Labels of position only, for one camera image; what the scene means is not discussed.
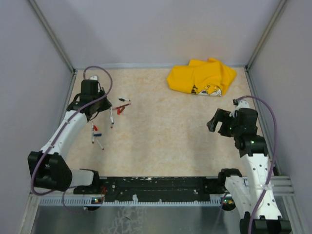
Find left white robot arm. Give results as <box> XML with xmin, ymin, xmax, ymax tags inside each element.
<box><xmin>27</xmin><ymin>76</ymin><xmax>112</xmax><ymax>195</ymax></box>

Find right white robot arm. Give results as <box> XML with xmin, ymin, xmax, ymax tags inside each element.
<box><xmin>207</xmin><ymin>108</ymin><xmax>292</xmax><ymax>234</ymax></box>

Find dark red pen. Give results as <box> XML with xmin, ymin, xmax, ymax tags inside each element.
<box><xmin>112</xmin><ymin>103</ymin><xmax>131</xmax><ymax>110</ymax></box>

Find white pen red tip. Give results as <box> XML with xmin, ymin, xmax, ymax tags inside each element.
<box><xmin>109</xmin><ymin>107</ymin><xmax>114</xmax><ymax>129</ymax></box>

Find white pen blue markings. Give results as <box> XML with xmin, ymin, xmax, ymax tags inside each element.
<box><xmin>91</xmin><ymin>121</ymin><xmax>95</xmax><ymax>144</ymax></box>

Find yellow folded t-shirt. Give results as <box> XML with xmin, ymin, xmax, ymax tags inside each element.
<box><xmin>167</xmin><ymin>58</ymin><xmax>237</xmax><ymax>97</ymax></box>

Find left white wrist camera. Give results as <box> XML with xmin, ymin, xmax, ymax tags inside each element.
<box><xmin>89</xmin><ymin>75</ymin><xmax>99</xmax><ymax>81</ymax></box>

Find white slotted cable duct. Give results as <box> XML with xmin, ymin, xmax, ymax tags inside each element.
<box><xmin>39</xmin><ymin>195</ymin><xmax>221</xmax><ymax>207</ymax></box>

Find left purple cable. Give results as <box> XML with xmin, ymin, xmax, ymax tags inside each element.
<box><xmin>30</xmin><ymin>65</ymin><xmax>114</xmax><ymax>214</ymax></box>

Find purple cable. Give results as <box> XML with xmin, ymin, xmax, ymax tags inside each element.
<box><xmin>30</xmin><ymin>65</ymin><xmax>114</xmax><ymax>214</ymax></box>
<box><xmin>219</xmin><ymin>95</ymin><xmax>278</xmax><ymax>234</ymax></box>

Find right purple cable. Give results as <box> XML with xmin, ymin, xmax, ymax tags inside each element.
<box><xmin>219</xmin><ymin>95</ymin><xmax>278</xmax><ymax>234</ymax></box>

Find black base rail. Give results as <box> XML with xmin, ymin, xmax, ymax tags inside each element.
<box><xmin>74</xmin><ymin>176</ymin><xmax>227</xmax><ymax>202</ymax></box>

